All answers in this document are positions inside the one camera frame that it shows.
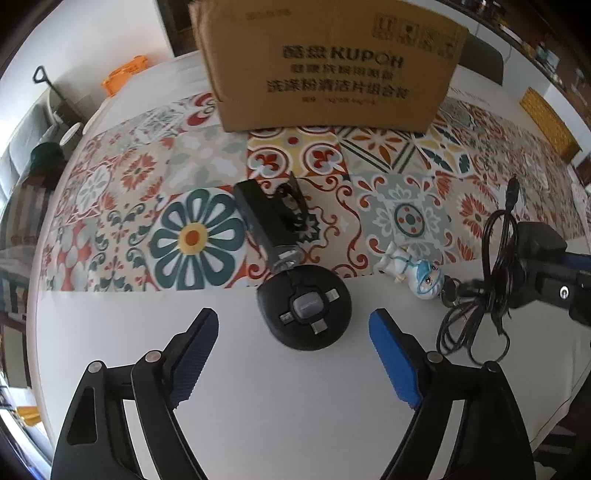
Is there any black power brick with cable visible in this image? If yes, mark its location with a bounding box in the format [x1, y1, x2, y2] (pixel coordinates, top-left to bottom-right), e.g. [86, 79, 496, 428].
[436, 177, 567, 365]

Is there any white blue doll figurine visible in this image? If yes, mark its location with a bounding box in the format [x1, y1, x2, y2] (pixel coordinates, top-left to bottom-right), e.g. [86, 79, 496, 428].
[376, 242, 444, 300]

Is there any black round multi-plug adapter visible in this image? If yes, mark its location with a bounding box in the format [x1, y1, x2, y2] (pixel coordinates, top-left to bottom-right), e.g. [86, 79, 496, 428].
[256, 265, 352, 351]

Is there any black rectangular device with clip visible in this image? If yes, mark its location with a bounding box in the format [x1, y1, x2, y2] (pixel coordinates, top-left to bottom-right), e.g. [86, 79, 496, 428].
[233, 174, 308, 274]

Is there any woven wicker basket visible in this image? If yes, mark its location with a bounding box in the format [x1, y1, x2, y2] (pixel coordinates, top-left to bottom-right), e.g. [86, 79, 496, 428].
[520, 87, 581, 163]

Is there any dark grey chair right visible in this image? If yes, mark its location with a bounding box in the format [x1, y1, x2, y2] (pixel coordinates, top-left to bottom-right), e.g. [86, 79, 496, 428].
[459, 34, 504, 85]

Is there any patterned tile table mat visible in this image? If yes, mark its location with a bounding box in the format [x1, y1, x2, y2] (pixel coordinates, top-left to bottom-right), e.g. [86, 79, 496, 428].
[40, 92, 584, 293]

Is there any orange plastic container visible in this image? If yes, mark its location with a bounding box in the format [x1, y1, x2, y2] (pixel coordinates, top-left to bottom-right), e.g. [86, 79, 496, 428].
[101, 55, 149, 97]

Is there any brown cardboard box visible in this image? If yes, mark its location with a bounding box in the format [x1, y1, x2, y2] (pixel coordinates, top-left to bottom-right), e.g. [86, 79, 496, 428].
[188, 1, 468, 133]

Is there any wooden wall shelf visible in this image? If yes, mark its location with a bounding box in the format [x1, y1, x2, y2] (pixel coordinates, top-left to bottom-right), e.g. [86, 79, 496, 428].
[446, 1, 590, 125]

